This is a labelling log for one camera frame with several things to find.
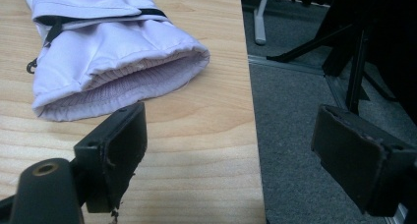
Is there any black tripod stand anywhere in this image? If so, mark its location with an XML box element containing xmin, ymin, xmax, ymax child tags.
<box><xmin>266</xmin><ymin>0</ymin><xmax>417</xmax><ymax>115</ymax></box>

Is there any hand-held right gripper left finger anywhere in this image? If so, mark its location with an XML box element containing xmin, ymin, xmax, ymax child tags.
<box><xmin>73</xmin><ymin>101</ymin><xmax>149</xmax><ymax>214</ymax></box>

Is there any lilac padded ski glove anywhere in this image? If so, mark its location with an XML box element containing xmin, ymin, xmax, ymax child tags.
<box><xmin>21</xmin><ymin>0</ymin><xmax>211</xmax><ymax>123</ymax></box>

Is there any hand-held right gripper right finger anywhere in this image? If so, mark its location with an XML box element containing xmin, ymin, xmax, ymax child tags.
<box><xmin>311</xmin><ymin>103</ymin><xmax>417</xmax><ymax>218</ymax></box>

